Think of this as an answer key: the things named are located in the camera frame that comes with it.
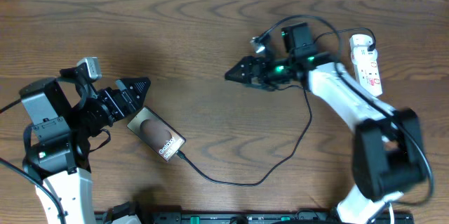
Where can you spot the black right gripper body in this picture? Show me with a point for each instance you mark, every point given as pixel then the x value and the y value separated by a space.
pixel 276 72

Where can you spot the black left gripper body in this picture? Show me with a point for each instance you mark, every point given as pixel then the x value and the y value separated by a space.
pixel 119 101

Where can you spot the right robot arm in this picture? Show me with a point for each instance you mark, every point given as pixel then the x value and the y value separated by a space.
pixel 388 158

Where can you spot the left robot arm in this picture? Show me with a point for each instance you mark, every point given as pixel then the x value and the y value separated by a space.
pixel 65 114

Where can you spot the white USB charger plug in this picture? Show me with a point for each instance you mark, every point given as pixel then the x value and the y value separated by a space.
pixel 362 42

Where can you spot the white power strip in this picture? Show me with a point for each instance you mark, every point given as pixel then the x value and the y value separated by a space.
pixel 366 69

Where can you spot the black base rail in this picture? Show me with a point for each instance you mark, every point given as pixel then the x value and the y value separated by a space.
pixel 303 216

